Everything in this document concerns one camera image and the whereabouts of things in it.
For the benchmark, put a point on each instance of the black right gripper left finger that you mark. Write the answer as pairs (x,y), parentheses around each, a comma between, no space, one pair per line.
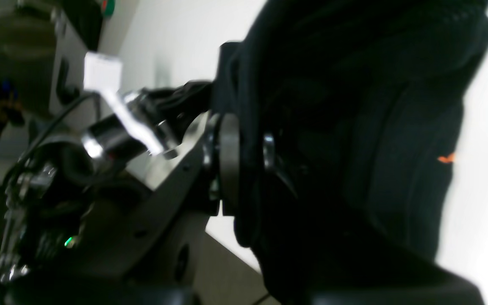
(84,239)

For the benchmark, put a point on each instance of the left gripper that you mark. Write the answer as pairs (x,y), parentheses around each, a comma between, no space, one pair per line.
(142,127)

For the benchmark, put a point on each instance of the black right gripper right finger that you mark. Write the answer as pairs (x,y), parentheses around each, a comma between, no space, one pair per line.
(274,166)

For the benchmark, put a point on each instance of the black T-shirt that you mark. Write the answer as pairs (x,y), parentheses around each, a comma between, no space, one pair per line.
(365,102)

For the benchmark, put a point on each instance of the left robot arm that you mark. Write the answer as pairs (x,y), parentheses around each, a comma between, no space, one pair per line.
(137,167)

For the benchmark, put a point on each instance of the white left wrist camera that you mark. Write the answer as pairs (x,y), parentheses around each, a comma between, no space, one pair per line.
(102,72)

